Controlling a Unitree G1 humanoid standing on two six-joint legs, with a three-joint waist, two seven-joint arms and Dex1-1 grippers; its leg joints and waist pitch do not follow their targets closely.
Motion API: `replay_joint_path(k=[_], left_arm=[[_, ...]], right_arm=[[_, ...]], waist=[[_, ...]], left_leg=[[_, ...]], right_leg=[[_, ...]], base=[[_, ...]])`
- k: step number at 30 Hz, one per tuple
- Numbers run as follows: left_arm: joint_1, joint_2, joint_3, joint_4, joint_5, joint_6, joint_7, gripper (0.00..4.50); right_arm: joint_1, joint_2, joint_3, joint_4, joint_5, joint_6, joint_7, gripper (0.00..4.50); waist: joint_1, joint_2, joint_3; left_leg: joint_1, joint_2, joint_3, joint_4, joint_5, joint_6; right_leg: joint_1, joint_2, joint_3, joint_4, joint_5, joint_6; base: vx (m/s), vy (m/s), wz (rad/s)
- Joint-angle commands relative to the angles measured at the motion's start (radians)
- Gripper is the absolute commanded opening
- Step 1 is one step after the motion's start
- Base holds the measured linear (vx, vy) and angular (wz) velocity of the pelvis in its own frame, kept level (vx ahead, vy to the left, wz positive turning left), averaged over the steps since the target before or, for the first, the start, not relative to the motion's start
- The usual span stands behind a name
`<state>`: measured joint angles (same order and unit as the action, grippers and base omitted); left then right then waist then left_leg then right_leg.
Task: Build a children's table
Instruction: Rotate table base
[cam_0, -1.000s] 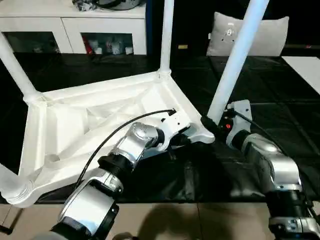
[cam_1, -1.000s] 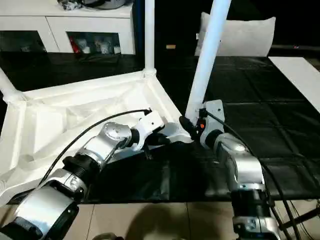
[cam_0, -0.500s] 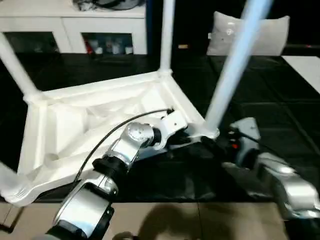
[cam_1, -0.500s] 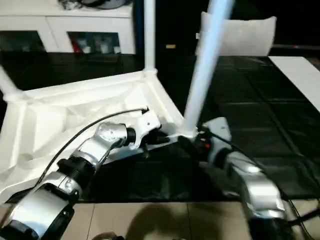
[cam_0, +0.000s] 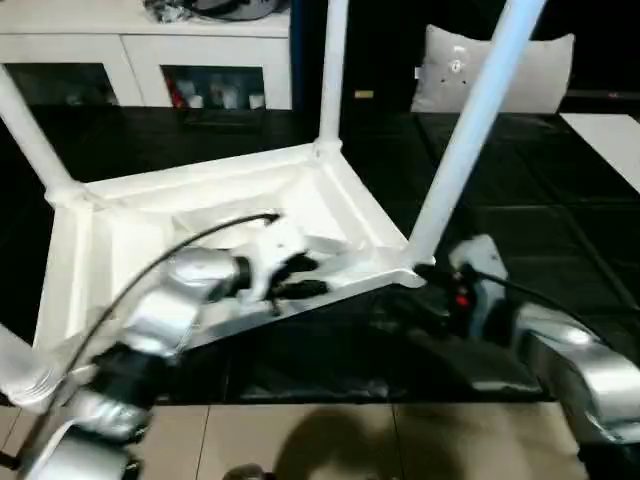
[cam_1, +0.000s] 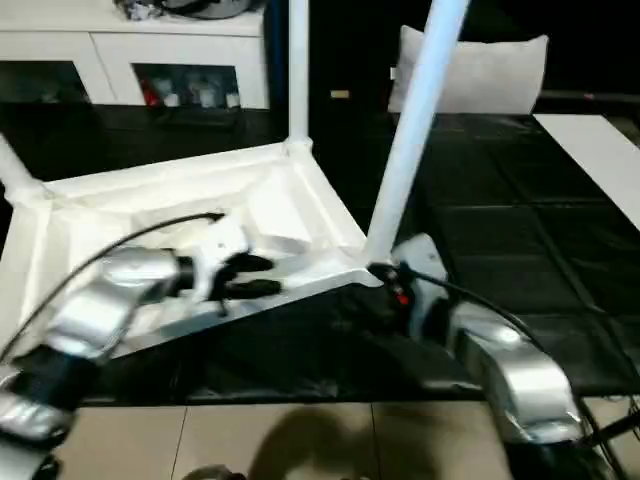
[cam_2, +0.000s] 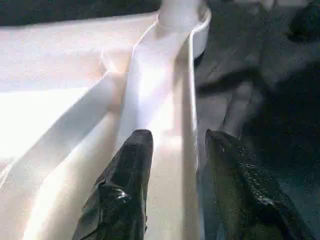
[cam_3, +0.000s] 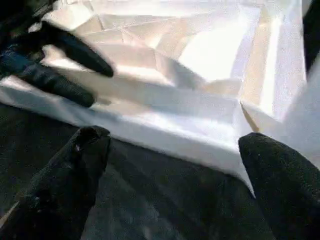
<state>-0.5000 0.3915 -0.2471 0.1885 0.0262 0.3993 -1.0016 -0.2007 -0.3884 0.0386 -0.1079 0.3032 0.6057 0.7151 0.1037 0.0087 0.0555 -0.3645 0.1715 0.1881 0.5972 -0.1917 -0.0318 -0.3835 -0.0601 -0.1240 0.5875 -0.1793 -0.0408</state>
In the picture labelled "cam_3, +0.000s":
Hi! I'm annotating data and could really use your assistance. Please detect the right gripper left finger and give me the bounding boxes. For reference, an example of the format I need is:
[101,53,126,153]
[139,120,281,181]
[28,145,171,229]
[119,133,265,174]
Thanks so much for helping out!
[0,125,112,240]

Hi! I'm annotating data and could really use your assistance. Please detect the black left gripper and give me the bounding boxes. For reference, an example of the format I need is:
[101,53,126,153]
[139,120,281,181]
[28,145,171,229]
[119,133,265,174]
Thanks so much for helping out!
[0,21,115,108]

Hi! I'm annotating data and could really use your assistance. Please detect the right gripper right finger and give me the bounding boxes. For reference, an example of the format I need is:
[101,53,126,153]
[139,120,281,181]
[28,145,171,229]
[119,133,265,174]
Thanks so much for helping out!
[237,132,320,240]

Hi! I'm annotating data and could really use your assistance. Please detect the white plastic table leg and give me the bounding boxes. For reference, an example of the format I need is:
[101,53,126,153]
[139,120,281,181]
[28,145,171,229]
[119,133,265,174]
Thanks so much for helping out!
[282,72,320,181]

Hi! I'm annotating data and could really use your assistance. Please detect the white plastic table top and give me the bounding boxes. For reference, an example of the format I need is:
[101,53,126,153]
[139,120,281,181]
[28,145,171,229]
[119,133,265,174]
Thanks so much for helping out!
[0,0,308,198]

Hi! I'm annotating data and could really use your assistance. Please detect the black work mat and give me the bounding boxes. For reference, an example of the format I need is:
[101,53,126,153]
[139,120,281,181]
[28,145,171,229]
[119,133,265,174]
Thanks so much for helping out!
[0,0,320,240]

